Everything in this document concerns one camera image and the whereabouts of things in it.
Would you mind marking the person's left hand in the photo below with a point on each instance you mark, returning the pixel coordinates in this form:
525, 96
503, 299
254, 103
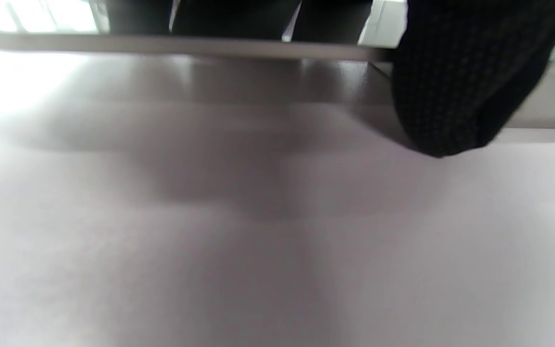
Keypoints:
451, 72

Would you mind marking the silver metal sliding box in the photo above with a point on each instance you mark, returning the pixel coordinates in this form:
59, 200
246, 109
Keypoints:
162, 44

